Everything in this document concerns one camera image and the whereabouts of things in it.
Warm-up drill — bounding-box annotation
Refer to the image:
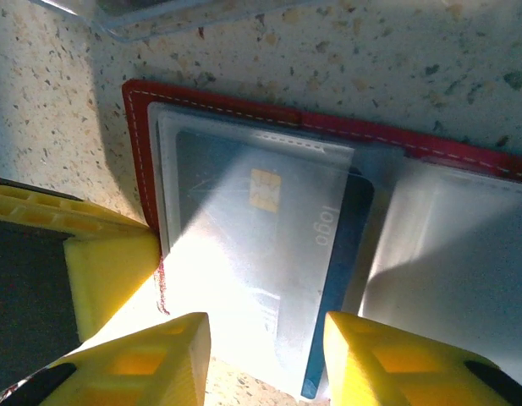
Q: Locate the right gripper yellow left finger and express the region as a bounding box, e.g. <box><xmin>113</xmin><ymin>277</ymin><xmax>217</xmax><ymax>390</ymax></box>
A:
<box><xmin>0</xmin><ymin>311</ymin><xmax>212</xmax><ymax>406</ymax></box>

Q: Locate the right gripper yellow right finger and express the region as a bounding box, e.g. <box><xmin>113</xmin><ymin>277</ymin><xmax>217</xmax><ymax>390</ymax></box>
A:
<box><xmin>322</xmin><ymin>310</ymin><xmax>522</xmax><ymax>406</ymax></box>

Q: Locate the blue credit card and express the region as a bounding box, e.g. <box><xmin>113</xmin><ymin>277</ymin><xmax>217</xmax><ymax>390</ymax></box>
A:
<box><xmin>174</xmin><ymin>129</ymin><xmax>376</xmax><ymax>401</ymax></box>

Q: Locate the red leather card holder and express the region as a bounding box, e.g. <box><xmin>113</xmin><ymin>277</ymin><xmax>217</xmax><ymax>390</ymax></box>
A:
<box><xmin>121</xmin><ymin>79</ymin><xmax>522</xmax><ymax>403</ymax></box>

